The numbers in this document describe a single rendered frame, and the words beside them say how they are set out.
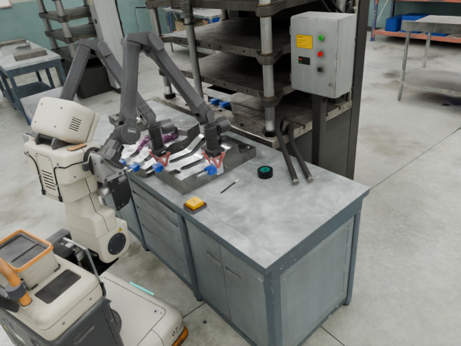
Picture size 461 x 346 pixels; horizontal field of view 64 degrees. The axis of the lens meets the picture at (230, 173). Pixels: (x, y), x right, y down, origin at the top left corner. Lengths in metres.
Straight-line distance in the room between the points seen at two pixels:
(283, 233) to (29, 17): 7.89
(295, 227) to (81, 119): 0.94
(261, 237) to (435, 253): 1.52
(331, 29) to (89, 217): 1.43
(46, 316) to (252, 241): 0.78
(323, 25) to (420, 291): 1.60
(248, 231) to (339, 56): 1.02
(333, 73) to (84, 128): 1.24
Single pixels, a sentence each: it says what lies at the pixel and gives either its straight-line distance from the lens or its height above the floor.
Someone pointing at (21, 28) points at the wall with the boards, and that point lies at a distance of 8.86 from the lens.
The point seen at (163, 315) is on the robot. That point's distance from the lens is 2.01.
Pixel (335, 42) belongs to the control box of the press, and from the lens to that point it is 2.01.
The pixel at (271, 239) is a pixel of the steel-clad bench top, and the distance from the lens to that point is 1.52.
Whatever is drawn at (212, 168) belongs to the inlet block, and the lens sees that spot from 1.72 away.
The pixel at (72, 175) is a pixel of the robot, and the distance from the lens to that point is 1.49.
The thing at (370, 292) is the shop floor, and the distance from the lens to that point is 2.44.
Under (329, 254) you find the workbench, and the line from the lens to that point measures 1.85.
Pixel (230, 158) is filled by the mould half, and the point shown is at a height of 0.87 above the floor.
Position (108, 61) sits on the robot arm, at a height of 1.42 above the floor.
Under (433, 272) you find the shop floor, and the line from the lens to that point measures 2.66.
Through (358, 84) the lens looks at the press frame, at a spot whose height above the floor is 0.89.
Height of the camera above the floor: 1.81
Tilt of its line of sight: 31 degrees down
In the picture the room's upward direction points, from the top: 6 degrees counter-clockwise
